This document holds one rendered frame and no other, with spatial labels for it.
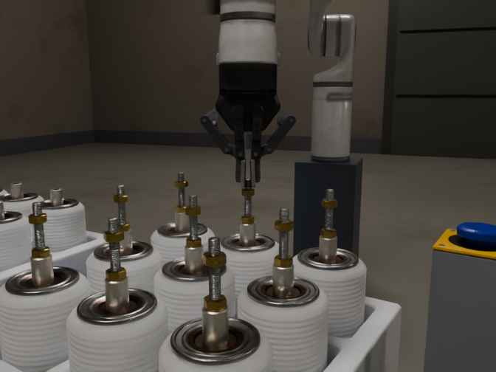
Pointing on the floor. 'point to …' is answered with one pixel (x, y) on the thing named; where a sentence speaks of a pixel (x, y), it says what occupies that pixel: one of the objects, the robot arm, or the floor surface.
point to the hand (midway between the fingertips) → (247, 172)
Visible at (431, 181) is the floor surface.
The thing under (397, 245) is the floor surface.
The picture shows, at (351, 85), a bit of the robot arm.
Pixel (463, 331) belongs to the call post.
